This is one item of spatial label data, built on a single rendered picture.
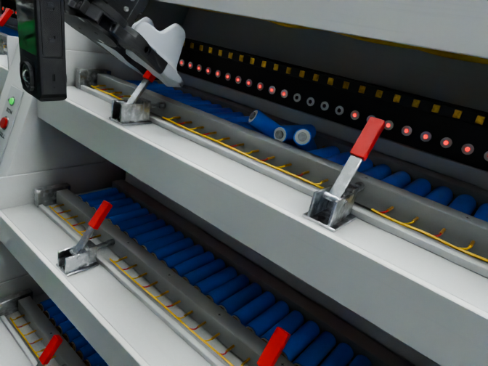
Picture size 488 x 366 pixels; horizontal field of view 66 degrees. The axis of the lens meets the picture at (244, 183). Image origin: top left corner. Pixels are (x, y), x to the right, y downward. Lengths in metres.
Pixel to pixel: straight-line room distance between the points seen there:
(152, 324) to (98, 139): 0.22
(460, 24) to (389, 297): 0.18
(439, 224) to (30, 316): 0.58
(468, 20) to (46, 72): 0.33
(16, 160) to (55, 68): 0.26
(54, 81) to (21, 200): 0.29
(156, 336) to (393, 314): 0.24
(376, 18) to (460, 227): 0.17
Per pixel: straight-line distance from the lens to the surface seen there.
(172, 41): 0.44
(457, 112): 0.43
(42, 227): 0.59
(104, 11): 0.39
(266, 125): 0.41
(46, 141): 0.63
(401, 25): 0.31
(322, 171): 0.35
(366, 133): 0.31
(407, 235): 0.31
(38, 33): 0.38
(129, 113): 0.45
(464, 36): 0.30
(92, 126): 0.48
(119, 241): 0.51
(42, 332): 0.66
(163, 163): 0.38
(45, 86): 0.39
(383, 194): 0.33
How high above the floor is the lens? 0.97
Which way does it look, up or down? 6 degrees down
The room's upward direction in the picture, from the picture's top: 22 degrees clockwise
